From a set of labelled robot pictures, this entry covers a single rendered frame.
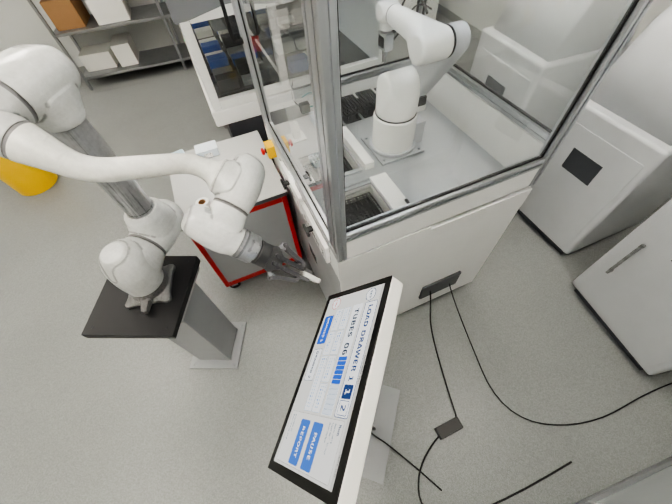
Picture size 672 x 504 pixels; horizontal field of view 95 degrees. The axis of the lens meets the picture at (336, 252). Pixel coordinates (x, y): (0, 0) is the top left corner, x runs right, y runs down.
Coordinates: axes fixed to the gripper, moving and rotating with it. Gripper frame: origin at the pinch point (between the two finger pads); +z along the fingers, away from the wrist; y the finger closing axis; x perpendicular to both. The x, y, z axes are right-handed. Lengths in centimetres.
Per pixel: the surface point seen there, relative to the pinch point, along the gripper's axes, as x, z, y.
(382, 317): -31.3, 6.7, -6.5
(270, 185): 71, -6, 48
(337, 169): -22.3, -16.2, 25.3
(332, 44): -43, -36, 34
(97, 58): 392, -184, 197
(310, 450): -26.5, 2.7, -40.7
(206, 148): 104, -41, 60
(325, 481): -36, 1, -42
